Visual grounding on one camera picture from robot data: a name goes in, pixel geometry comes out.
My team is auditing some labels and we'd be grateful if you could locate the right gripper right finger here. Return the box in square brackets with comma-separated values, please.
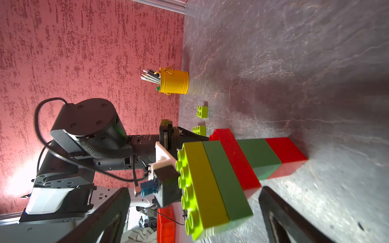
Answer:
[259, 186, 333, 243]

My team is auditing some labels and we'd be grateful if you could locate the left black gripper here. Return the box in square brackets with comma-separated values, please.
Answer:
[159, 119, 188, 158]

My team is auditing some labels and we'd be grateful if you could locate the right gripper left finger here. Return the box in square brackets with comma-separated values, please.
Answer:
[59, 188, 131, 243]

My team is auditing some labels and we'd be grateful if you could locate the lime long lego brick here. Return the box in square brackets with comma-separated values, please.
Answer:
[191, 125, 207, 137]

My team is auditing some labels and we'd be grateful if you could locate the small lime lego brick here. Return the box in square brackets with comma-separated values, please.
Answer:
[196, 106, 208, 118]

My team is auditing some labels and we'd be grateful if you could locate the dark green long lego brick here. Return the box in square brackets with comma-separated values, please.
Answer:
[203, 141, 253, 225]

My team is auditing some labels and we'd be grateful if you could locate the red long lego brick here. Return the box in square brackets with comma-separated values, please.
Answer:
[209, 129, 261, 199]

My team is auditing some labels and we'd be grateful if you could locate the red square lego brick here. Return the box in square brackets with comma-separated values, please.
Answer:
[265, 137, 308, 179]

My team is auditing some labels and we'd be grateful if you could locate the green square lego brick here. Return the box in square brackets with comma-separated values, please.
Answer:
[237, 139, 282, 181]

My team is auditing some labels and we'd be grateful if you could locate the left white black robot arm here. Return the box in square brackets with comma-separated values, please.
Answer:
[20, 98, 203, 224]

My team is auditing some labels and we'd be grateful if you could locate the yellow pencil cup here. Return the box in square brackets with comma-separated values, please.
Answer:
[159, 66, 189, 95]

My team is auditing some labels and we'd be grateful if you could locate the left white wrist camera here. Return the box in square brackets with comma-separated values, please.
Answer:
[130, 142, 182, 208]

